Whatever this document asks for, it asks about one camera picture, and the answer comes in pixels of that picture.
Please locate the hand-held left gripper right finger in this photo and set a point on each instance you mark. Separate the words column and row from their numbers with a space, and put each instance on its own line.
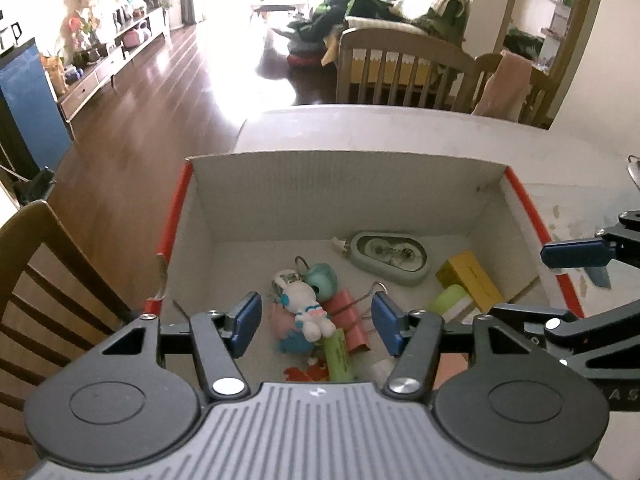
column 384, row 322

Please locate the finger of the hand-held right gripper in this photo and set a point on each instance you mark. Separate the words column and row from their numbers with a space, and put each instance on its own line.
column 575, row 254
column 560, row 327

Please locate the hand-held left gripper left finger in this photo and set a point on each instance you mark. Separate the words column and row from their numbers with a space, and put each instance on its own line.
column 249, row 322

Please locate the small yellow box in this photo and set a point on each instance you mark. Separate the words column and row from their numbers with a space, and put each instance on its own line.
column 470, row 275

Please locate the coffee table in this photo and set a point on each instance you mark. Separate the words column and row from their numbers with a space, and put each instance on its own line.
column 277, row 6

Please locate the light wooden chair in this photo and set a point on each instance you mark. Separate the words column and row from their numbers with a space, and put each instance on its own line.
column 542, row 90
column 400, row 40

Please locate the wooden tv cabinet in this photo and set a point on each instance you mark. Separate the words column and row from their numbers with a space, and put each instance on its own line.
column 95, row 80

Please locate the pink cloth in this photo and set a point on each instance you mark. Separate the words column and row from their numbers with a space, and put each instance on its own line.
column 502, row 85

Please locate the teal round toy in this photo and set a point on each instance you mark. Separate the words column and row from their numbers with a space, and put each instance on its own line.
column 320, row 280

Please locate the pink flower bouquet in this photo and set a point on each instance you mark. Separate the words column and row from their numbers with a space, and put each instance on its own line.
column 77, row 30

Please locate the pink pig figurine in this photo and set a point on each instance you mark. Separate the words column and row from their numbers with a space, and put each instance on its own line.
column 285, row 322

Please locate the white desk lamp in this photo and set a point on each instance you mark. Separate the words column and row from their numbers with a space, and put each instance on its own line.
column 634, row 170

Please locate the dark wooden chair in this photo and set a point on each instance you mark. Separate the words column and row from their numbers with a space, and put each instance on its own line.
column 35, row 230

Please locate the blue panel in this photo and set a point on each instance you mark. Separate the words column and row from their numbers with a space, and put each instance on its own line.
column 30, row 105

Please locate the small clear bottle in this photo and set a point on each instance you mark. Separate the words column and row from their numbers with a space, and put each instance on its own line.
column 382, row 370

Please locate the teal sofa with blankets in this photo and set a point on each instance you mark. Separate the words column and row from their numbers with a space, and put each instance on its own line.
column 420, row 7

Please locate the small jar with green lid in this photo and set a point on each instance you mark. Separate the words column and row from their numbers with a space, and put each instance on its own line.
column 447, row 297

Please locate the yellow seat cushion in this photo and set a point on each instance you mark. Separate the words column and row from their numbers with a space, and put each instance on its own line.
column 380, row 67

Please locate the red cardboard shoe box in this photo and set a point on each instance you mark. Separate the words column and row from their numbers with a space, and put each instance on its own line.
column 325, row 195

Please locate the green correction tape dispenser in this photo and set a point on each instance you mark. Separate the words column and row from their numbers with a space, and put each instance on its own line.
column 370, row 260

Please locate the pile of dark clothes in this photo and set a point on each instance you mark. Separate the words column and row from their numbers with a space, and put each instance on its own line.
column 335, row 20

